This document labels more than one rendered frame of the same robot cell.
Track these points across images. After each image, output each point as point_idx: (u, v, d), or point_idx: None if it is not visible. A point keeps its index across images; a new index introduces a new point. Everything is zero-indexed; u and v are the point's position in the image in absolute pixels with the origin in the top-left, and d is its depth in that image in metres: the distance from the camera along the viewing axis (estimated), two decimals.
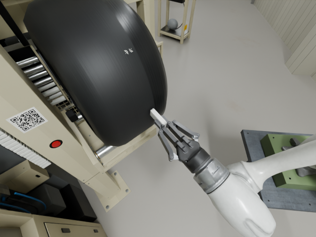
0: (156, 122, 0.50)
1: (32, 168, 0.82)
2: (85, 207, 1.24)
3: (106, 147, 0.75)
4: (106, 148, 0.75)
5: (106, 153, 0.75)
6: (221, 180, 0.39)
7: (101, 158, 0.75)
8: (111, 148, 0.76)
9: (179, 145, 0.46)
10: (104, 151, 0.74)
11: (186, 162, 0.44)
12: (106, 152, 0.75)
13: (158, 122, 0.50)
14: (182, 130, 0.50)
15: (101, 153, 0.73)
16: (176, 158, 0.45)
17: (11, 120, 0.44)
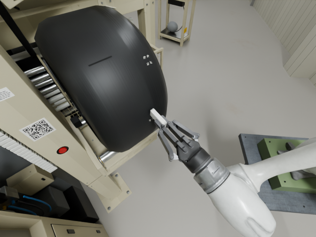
0: (156, 122, 0.50)
1: (38, 171, 0.86)
2: (88, 208, 1.27)
3: (110, 153, 0.78)
4: (110, 154, 0.78)
5: (109, 159, 0.79)
6: (221, 180, 0.39)
7: (104, 162, 0.79)
8: (114, 154, 0.80)
9: (179, 145, 0.46)
10: (108, 157, 0.78)
11: (186, 162, 0.44)
12: (110, 157, 0.79)
13: (158, 122, 0.50)
14: (182, 130, 0.50)
15: (106, 159, 0.77)
16: (176, 158, 0.45)
17: (23, 130, 0.48)
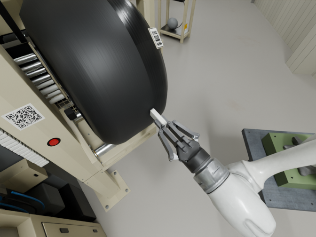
0: (156, 122, 0.50)
1: (30, 167, 0.81)
2: (84, 207, 1.22)
3: (105, 145, 0.74)
4: (105, 146, 0.73)
5: (105, 152, 0.73)
6: (221, 180, 0.39)
7: (100, 157, 0.73)
8: (110, 146, 0.74)
9: (179, 145, 0.46)
10: (103, 149, 0.73)
11: (186, 162, 0.44)
12: (105, 150, 0.73)
13: (158, 122, 0.50)
14: (182, 130, 0.50)
15: (100, 151, 0.72)
16: (176, 158, 0.45)
17: (7, 117, 0.43)
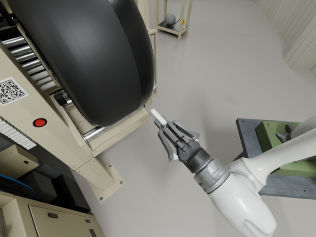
0: (156, 122, 0.50)
1: (20, 153, 0.80)
2: (78, 198, 1.22)
3: (94, 130, 0.73)
4: (94, 131, 0.73)
5: (94, 136, 0.73)
6: (221, 180, 0.39)
7: (89, 141, 0.73)
8: (100, 131, 0.73)
9: (179, 145, 0.46)
10: (92, 133, 0.72)
11: (186, 162, 0.44)
12: (94, 134, 0.72)
13: (158, 122, 0.50)
14: (182, 130, 0.50)
15: (89, 135, 0.71)
16: (176, 158, 0.45)
17: None
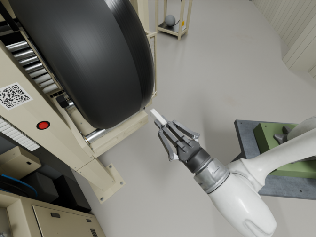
0: (156, 122, 0.50)
1: (23, 154, 0.82)
2: (79, 198, 1.24)
3: None
4: (94, 130, 0.77)
5: (91, 132, 0.75)
6: (221, 180, 0.39)
7: (87, 138, 0.73)
8: (97, 128, 0.77)
9: (179, 145, 0.46)
10: (91, 132, 0.76)
11: (186, 162, 0.44)
12: (92, 131, 0.76)
13: (158, 122, 0.50)
14: (182, 130, 0.50)
15: (89, 134, 0.76)
16: (176, 158, 0.45)
17: None
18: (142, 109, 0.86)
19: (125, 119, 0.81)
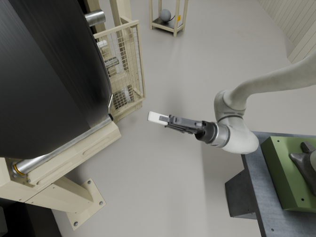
0: None
1: None
2: (43, 226, 0.99)
3: None
4: None
5: None
6: (217, 147, 0.58)
7: (18, 166, 0.49)
8: None
9: (185, 131, 0.56)
10: None
11: (194, 133, 0.59)
12: None
13: (160, 122, 0.53)
14: (185, 122, 0.51)
15: (24, 159, 0.52)
16: None
17: None
18: (109, 121, 0.62)
19: (82, 136, 0.57)
